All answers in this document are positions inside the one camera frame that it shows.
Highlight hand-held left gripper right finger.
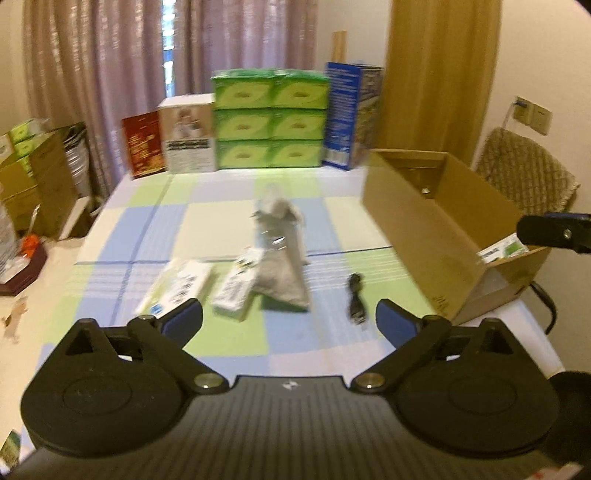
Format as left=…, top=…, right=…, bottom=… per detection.
left=353, top=299, right=516, bottom=395

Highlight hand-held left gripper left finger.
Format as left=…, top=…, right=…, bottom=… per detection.
left=62, top=298, right=229, bottom=395

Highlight white and blue medicine box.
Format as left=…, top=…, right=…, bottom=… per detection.
left=135, top=258, right=214, bottom=319

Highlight black cable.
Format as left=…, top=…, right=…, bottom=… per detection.
left=347, top=273, right=369, bottom=330

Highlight green product box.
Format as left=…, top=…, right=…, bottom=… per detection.
left=478, top=233, right=530, bottom=265

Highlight white leaf-print box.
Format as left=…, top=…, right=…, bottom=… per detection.
left=211, top=247, right=267, bottom=322

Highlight cardboard box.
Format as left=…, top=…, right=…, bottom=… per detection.
left=361, top=148, right=553, bottom=326

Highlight silver foil bag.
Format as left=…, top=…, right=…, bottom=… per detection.
left=252, top=198, right=311, bottom=312

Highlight checked cloth desktop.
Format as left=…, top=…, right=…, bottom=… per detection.
left=34, top=166, right=566, bottom=398

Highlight quilted beige chair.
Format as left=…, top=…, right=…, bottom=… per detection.
left=475, top=128, right=581, bottom=334

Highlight beige printed tablecloth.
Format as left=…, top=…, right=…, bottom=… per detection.
left=0, top=239, right=109, bottom=444

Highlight white furniture panel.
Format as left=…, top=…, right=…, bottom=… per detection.
left=59, top=196, right=101, bottom=239

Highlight dark red wooden box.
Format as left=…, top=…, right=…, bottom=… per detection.
left=0, top=241, right=49, bottom=297

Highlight dark red gift box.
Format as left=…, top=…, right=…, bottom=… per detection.
left=122, top=111, right=168, bottom=180

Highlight brown storage carton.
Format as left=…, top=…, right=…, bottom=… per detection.
left=0, top=159, right=42, bottom=232
left=28, top=122, right=89, bottom=240

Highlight white product-photo box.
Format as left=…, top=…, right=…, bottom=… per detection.
left=158, top=93, right=219, bottom=174

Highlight golden curtain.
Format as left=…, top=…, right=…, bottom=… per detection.
left=379, top=0, right=502, bottom=163

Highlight stacked metal buckets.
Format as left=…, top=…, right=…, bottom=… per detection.
left=64, top=124, right=94, bottom=200

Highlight white printed plastic bag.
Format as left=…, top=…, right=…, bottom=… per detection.
left=0, top=202, right=20, bottom=283

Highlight blue printed carton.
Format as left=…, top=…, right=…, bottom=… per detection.
left=322, top=61, right=385, bottom=171

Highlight picture booklet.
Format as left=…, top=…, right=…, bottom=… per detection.
left=0, top=429, right=25, bottom=468

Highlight stack of green tissue packs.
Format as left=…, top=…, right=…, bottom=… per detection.
left=211, top=68, right=331, bottom=171

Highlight pile of small green packs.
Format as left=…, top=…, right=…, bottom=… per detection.
left=8, top=119, right=42, bottom=161

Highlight mauve curtain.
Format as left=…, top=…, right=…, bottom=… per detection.
left=23, top=0, right=320, bottom=197

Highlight wall socket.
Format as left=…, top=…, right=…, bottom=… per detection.
left=512, top=96, right=553, bottom=136

